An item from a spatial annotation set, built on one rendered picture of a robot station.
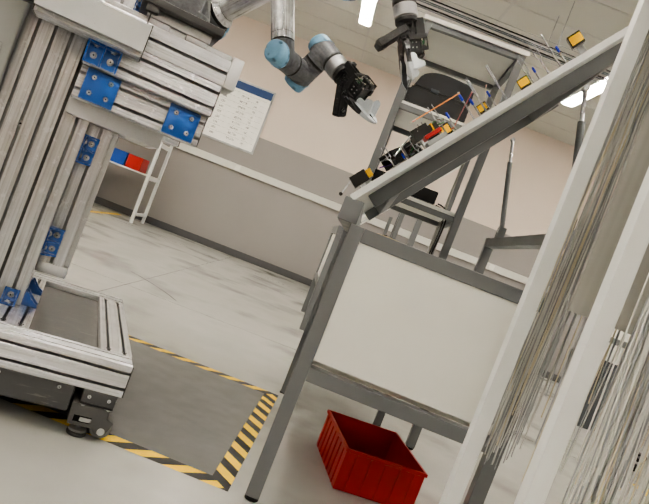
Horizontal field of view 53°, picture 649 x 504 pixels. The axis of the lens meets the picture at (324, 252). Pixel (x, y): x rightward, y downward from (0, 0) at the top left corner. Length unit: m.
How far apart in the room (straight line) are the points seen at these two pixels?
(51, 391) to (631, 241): 1.42
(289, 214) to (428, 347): 7.76
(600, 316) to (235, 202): 8.65
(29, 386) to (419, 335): 1.02
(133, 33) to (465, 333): 1.14
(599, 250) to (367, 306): 0.64
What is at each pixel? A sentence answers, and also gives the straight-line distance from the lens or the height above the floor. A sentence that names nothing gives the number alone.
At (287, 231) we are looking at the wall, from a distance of 9.43.
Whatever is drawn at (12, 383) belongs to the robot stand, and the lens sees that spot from 1.85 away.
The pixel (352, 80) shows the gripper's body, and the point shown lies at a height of 1.22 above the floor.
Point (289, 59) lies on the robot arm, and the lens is 2.07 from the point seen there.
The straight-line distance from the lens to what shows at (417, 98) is 3.13.
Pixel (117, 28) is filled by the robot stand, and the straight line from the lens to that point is 1.75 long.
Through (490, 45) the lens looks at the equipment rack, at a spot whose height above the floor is 1.82.
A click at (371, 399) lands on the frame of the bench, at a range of 1.78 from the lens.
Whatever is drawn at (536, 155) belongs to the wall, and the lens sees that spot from 10.02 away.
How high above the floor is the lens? 0.74
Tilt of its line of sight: 1 degrees down
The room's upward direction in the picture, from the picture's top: 21 degrees clockwise
